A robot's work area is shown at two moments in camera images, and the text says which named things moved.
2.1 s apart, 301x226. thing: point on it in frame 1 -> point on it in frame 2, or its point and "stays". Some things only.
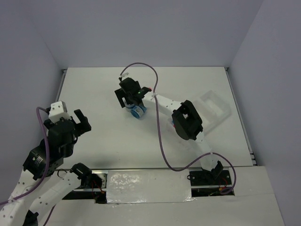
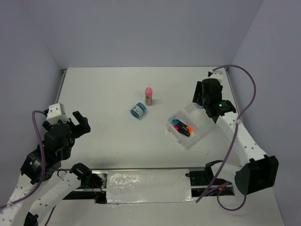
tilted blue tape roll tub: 137,112 stays
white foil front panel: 135,186 stays
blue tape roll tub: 131,106 -> 199,107
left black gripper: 83,126 stays
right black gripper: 120,94 -> 197,97
